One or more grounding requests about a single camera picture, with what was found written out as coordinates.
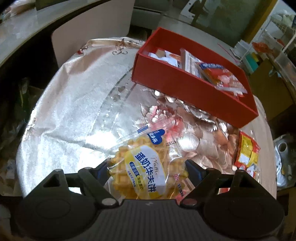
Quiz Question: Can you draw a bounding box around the yellow waffle snack packet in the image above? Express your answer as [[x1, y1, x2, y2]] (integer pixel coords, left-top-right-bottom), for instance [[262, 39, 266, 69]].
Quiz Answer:
[[105, 118, 189, 202]]

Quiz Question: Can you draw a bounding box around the red yellow snack packet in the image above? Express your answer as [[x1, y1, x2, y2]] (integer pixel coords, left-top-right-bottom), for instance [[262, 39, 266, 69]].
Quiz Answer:
[[234, 131, 260, 181]]

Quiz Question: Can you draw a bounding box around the steamed cake snack packet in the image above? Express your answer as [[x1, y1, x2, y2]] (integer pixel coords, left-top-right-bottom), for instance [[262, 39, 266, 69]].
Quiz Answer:
[[148, 49, 181, 68]]

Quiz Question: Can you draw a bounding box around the white snack packet with barcode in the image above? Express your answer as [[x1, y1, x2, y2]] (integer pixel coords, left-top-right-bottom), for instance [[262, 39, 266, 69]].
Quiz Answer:
[[180, 48, 202, 78]]

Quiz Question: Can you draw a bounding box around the red storage box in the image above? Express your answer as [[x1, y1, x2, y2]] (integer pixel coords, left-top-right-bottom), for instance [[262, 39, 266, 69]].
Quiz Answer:
[[132, 28, 258, 128]]

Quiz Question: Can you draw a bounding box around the floral shiny tablecloth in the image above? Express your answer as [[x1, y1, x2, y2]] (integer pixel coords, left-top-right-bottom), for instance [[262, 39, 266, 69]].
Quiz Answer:
[[16, 38, 276, 196]]

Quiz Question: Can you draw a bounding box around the red orange packet in box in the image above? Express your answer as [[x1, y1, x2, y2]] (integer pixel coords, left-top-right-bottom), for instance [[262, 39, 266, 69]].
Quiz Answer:
[[197, 62, 247, 96]]

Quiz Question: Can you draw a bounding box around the wooden side cabinet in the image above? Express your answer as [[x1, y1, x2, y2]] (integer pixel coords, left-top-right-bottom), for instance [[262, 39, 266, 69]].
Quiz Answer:
[[249, 59, 294, 121]]

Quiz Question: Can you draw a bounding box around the white wire rack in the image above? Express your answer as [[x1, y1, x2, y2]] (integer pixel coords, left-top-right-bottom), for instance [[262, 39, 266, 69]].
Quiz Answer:
[[252, 13, 295, 58]]

